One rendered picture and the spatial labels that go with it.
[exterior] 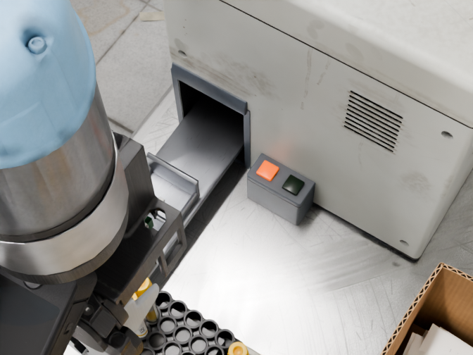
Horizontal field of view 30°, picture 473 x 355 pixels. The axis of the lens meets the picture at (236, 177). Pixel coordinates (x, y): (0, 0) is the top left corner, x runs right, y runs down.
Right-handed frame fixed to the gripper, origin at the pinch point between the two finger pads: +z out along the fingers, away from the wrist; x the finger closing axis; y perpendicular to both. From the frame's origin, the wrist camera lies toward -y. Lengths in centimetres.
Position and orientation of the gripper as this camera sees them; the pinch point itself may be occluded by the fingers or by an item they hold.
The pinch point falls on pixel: (92, 353)
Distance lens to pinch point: 60.7
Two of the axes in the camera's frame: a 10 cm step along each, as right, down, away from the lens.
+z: 0.2, 4.5, 8.9
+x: -8.4, -4.8, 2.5
